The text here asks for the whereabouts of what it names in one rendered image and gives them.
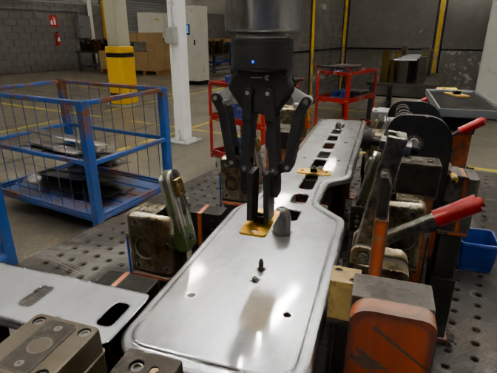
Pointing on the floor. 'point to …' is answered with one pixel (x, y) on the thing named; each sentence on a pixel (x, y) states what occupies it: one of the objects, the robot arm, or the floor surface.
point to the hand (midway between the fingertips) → (260, 195)
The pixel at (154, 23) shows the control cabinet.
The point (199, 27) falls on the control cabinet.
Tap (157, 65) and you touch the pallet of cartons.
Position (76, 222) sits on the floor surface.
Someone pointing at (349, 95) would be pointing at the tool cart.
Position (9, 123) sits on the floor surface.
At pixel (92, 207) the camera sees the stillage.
